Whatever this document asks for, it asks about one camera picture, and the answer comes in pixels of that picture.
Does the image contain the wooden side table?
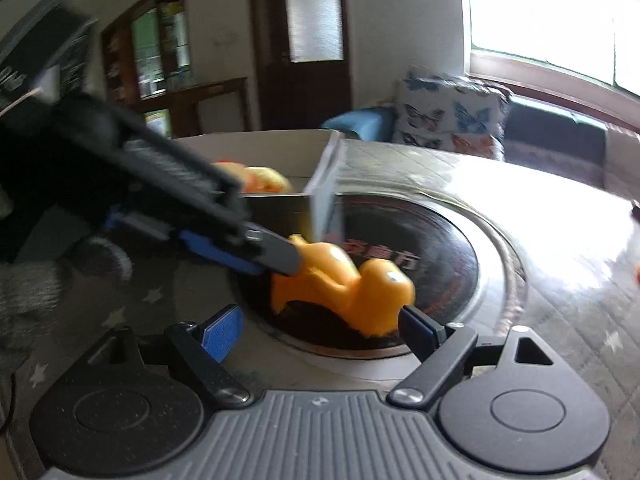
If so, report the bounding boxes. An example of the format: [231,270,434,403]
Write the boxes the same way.
[139,77,250,139]

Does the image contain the grey cardboard box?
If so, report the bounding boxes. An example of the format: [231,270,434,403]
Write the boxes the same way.
[169,128,347,242]

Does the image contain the orange plastic toy duck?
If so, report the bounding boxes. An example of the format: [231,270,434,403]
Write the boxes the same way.
[270,233,416,339]

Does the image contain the large butterfly print pillow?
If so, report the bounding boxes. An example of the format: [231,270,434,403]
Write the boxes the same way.
[392,72,512,162]

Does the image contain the window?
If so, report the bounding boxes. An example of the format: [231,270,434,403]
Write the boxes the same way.
[459,0,640,99]

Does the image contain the brown wooden door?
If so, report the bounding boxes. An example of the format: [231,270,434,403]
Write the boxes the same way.
[249,0,352,132]

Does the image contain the yellow-orange toy figure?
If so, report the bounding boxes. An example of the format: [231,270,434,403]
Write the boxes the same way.
[212,159,294,194]

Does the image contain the person's left hand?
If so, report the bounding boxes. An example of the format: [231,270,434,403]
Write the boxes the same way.
[0,236,134,361]

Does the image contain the wooden shelf cabinet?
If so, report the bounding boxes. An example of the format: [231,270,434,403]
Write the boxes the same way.
[101,0,194,142]

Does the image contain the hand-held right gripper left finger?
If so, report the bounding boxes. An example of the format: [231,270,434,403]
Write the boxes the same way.
[87,304,253,409]

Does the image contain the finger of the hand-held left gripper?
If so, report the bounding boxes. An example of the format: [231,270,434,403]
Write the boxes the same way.
[102,210,175,242]
[177,225,304,278]

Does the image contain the blue sofa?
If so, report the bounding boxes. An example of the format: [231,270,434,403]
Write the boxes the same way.
[320,95,640,196]

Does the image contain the round black table hotplate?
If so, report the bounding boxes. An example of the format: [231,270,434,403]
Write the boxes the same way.
[227,192,529,362]

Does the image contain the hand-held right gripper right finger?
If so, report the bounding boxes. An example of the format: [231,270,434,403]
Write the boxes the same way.
[387,305,557,409]

